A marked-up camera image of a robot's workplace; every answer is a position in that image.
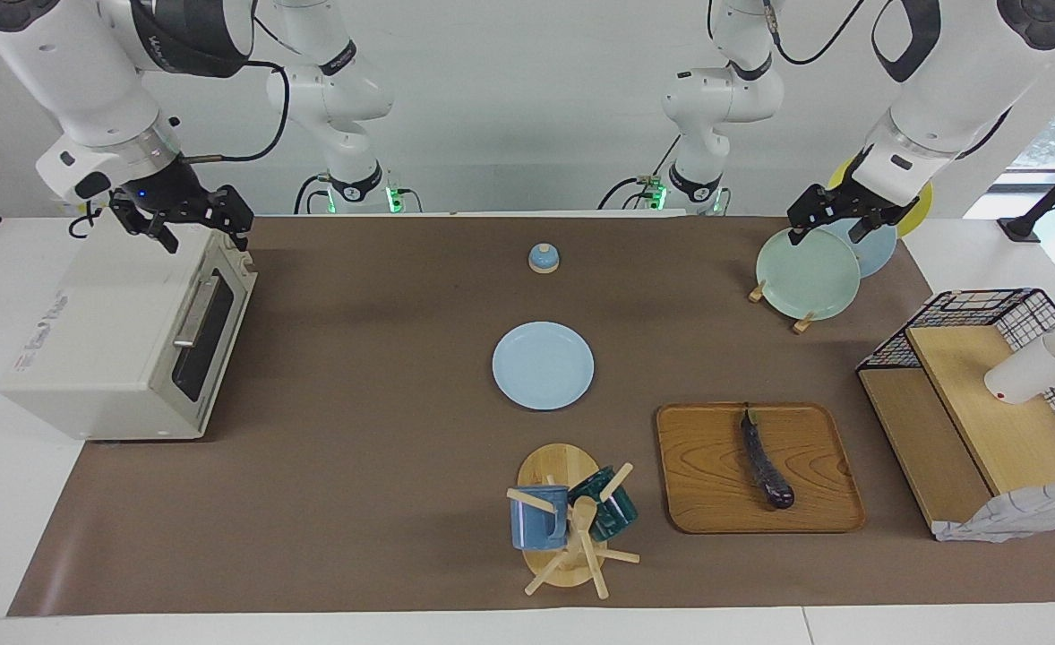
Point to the dark green mug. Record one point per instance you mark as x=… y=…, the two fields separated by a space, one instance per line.
x=615 y=515

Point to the brown table mat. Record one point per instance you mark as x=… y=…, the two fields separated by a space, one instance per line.
x=357 y=466

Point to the square wooden tray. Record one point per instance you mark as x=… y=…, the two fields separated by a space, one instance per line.
x=716 y=475

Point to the wooden mug tree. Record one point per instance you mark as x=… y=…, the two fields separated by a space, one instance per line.
x=556 y=466

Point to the light blue plate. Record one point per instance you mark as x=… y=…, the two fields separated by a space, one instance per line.
x=877 y=251
x=543 y=365

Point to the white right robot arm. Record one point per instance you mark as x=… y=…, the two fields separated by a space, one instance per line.
x=80 y=81

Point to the white toaster oven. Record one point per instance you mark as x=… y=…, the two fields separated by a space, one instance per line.
x=107 y=331

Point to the stepped wooden shelf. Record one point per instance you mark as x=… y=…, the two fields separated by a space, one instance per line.
x=1011 y=439

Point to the dark purple eggplant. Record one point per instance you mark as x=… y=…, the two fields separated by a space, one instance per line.
x=765 y=466

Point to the light blue standing plate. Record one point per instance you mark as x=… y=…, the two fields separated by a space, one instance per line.
x=877 y=251

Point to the black angled stand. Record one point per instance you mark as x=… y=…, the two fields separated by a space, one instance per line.
x=1051 y=197

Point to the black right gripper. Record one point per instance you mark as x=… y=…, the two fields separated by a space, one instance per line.
x=178 y=197

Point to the pale green standing plate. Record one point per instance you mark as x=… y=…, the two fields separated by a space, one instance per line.
x=805 y=278

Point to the white checked cloth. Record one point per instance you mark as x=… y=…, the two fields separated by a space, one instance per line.
x=1011 y=518

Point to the yellow standing plate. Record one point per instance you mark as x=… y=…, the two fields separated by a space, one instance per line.
x=920 y=210

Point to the small blue call bell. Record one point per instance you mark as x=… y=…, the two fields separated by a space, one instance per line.
x=544 y=260

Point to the white plastic cup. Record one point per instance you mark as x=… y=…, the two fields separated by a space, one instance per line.
x=1024 y=372

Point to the blue enamel mug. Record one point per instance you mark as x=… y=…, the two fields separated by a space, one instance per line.
x=532 y=524

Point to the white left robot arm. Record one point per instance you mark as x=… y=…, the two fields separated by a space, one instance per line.
x=948 y=90

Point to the wooden plate rack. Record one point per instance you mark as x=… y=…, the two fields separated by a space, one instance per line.
x=801 y=324

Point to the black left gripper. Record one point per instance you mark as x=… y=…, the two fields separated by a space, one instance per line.
x=836 y=202

